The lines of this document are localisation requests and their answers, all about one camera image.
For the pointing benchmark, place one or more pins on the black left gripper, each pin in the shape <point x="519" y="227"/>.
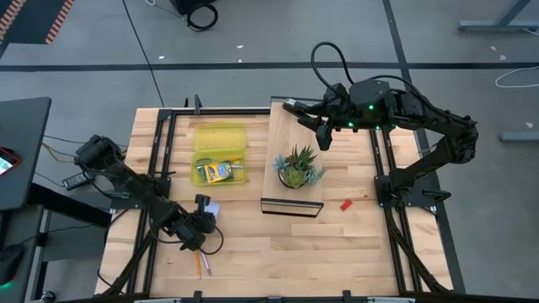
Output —
<point x="191" y="227"/>

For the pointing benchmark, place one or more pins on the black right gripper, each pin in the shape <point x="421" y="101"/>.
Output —
<point x="337" y="107"/>

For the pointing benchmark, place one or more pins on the black stapler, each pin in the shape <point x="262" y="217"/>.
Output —
<point x="290" y="103"/>

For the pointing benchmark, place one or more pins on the pale blue sticky note pad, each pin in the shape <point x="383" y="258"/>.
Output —
<point x="214" y="209"/>

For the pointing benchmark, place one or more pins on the crayon box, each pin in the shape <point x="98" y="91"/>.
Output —
<point x="215" y="172"/>

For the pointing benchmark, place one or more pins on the red eraser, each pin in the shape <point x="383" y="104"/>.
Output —
<point x="346" y="205"/>

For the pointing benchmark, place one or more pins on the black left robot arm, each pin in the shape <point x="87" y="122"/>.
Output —
<point x="130" y="185"/>

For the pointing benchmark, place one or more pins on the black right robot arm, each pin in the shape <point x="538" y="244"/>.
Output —
<point x="421" y="113"/>

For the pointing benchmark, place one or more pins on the potted succulent plant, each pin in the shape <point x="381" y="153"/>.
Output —
<point x="297" y="170"/>

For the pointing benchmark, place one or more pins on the yellow transparent pencil case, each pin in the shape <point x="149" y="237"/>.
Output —
<point x="219" y="139"/>

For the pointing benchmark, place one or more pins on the black table clamp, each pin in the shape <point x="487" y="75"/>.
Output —
<point x="197" y="104"/>

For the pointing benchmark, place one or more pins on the black power adapter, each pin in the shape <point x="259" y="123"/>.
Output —
<point x="76" y="181"/>

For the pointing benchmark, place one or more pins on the dark grey side desk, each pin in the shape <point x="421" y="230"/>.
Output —
<point x="23" y="151"/>

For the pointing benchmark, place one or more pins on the grey desk base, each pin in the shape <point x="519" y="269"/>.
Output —
<point x="497" y="26"/>

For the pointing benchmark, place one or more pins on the grey desk foot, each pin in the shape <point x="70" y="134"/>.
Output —
<point x="520" y="136"/>

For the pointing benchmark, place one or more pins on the black orange-striped floor mat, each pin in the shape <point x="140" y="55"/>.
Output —
<point x="33" y="17"/>

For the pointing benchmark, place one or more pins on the wooden shelf riser black frame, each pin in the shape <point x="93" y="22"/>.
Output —
<point x="290" y="151"/>

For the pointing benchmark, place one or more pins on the black metal table frame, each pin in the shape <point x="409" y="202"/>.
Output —
<point x="236" y="112"/>

